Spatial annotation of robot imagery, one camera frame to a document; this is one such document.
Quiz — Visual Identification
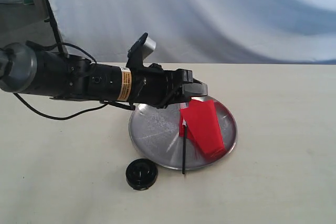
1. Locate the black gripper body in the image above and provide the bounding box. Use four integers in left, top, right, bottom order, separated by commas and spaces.
127, 63, 184, 109

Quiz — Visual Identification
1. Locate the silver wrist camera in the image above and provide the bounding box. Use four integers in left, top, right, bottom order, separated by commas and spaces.
126, 33, 156, 68

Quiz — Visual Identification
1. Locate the white backdrop cloth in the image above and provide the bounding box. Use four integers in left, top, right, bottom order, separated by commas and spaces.
49, 0, 335, 63

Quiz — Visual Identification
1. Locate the black backdrop stand pole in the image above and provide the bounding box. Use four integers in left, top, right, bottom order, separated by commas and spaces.
42, 0, 68, 55

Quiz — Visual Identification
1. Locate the round stainless steel plate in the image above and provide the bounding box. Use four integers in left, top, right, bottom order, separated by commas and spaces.
129, 96, 237, 170

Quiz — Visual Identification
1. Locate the red flag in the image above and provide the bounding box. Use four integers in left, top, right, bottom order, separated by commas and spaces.
178, 99, 226, 162

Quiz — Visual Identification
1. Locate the black round flag base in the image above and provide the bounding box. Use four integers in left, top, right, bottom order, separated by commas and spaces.
125, 158, 158, 190

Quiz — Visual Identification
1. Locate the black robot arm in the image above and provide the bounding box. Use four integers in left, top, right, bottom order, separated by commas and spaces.
1, 39, 208, 110

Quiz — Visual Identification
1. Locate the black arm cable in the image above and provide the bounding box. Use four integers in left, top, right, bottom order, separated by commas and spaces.
13, 93, 137, 120

